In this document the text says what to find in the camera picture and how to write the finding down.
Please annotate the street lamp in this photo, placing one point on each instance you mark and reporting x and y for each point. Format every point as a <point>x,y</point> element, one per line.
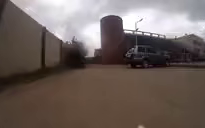
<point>136,33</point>

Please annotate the pale building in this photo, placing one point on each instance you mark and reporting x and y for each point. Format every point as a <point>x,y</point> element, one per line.
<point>191,46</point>

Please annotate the pale concrete wall with pillars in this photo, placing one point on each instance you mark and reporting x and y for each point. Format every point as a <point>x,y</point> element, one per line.
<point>20,46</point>

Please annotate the dark bush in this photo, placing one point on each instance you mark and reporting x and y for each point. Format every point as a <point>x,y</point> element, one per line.
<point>73,55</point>

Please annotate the grey van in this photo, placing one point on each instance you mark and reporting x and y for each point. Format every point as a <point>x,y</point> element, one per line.
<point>146,56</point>

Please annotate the red building with round tower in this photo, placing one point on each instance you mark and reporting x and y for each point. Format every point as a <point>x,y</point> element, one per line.
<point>111,40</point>

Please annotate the brown dirt road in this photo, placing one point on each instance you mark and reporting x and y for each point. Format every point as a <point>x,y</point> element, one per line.
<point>113,96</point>

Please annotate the dark verge strip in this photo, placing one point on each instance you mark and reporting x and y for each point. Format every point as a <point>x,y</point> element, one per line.
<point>20,79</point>

